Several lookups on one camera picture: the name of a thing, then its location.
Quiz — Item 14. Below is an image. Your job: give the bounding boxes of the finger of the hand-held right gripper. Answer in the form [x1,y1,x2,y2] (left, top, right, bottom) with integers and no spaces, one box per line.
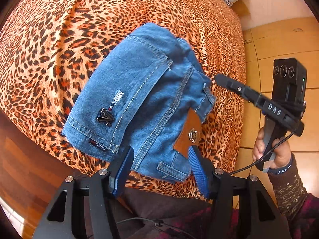
[215,73,262,110]

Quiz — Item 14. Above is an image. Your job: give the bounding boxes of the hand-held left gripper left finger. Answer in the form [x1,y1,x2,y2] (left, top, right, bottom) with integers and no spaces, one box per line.
[31,145,135,239]

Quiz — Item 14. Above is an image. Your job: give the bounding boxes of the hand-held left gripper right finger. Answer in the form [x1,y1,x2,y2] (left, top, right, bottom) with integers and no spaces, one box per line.
[187,146,292,239]

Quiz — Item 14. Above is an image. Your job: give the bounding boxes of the blue denim pants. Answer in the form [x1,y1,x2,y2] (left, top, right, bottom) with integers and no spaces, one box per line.
[62,22,216,183]

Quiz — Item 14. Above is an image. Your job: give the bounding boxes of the person's right forearm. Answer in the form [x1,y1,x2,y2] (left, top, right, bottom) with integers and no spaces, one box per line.
[268,154,319,229]

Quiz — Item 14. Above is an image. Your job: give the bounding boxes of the person's right hand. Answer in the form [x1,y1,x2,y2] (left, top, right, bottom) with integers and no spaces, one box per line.
[252,126,292,171]

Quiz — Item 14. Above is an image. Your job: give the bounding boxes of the person's dark clothing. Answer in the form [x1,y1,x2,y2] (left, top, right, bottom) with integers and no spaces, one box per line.
[110,187,319,239]

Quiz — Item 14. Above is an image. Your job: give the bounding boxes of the light wooden wardrobe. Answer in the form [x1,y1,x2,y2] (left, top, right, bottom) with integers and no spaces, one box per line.
[235,17,319,195]

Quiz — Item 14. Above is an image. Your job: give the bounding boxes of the dark blue wristband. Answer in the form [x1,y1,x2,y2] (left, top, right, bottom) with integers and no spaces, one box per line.
[268,154,293,176]

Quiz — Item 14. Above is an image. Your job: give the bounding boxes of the leopard print blanket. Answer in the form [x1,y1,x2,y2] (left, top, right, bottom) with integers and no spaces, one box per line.
[0,0,247,200]

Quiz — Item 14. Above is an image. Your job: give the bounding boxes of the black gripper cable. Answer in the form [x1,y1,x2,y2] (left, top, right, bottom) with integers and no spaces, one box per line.
[228,127,299,176]

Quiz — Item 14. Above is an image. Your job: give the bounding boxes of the thin black cable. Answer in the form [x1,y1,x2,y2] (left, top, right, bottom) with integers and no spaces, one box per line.
[116,216,191,233]

